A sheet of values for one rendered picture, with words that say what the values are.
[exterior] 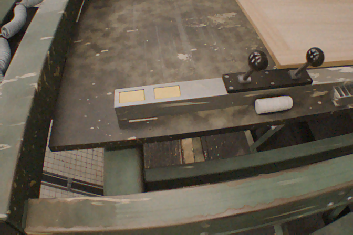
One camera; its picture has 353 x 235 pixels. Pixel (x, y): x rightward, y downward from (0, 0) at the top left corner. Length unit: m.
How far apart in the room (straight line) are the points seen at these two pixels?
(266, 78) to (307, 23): 0.37
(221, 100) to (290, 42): 0.32
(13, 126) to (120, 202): 0.23
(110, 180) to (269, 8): 0.71
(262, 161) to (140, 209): 0.28
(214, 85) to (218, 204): 0.26
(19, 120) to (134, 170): 0.24
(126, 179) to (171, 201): 0.15
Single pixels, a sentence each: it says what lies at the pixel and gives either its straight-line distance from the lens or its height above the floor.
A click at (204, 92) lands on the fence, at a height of 1.53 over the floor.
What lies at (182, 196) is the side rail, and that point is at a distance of 0.43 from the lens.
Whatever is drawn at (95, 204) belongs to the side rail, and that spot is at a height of 1.71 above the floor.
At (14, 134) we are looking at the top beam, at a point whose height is 1.85.
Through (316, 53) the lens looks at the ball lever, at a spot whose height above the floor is 1.44.
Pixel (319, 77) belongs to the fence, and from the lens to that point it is 0.68.
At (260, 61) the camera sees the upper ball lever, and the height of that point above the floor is 1.53.
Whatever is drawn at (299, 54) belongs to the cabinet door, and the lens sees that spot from 0.77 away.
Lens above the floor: 1.84
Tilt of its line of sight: 28 degrees down
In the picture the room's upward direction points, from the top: 70 degrees counter-clockwise
